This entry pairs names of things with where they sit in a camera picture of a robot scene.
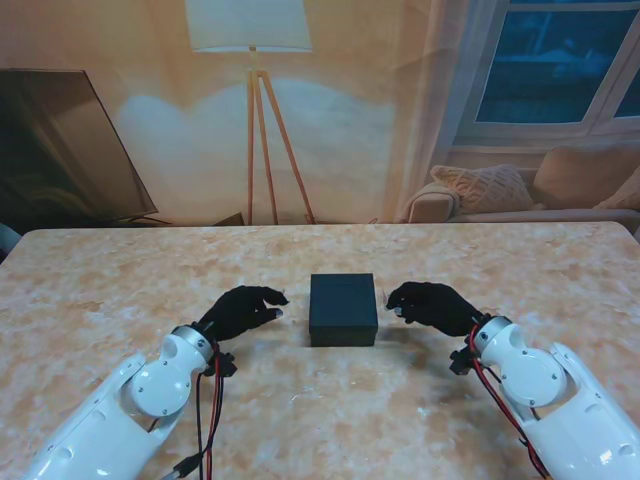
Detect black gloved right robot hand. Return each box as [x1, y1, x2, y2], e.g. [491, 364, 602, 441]
[385, 281, 486, 338]

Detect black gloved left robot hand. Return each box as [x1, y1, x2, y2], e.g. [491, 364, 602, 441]
[198, 284, 291, 345]

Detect black gift box lid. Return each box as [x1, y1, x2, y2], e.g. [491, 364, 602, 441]
[308, 273, 379, 337]

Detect beige sofa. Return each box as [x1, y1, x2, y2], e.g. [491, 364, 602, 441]
[399, 167, 640, 224]

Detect cream knitted pillow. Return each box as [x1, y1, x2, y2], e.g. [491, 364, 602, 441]
[593, 167, 640, 211]
[430, 163, 536, 214]

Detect plain beige pillow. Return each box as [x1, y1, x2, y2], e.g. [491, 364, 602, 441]
[530, 144, 640, 210]

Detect sheer cream curtain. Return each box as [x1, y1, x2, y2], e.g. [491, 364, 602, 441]
[384, 0, 506, 224]

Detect dark grey chair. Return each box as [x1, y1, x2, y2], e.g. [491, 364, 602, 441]
[0, 221, 22, 264]

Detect dark flat television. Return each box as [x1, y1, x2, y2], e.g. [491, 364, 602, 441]
[0, 68, 160, 226]

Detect white framed window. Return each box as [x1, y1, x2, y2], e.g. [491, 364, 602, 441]
[452, 0, 640, 151]

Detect tripod floor lamp white shade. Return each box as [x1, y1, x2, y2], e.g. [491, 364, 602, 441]
[184, 0, 317, 226]

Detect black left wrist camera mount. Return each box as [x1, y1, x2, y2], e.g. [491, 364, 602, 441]
[204, 351, 239, 379]

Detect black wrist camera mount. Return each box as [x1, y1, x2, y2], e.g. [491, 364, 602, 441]
[204, 351, 239, 379]
[448, 348, 476, 376]

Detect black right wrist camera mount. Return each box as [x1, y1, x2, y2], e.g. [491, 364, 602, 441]
[448, 348, 476, 376]

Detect red black left arm cable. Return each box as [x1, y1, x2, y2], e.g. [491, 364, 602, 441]
[195, 344, 226, 480]

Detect red black arm cable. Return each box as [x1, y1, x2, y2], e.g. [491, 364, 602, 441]
[195, 344, 226, 480]
[467, 329, 551, 479]

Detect red black right arm cable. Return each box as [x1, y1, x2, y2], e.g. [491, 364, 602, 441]
[467, 329, 551, 479]

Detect grey cable with black plug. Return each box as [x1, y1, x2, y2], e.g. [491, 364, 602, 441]
[162, 454, 199, 480]

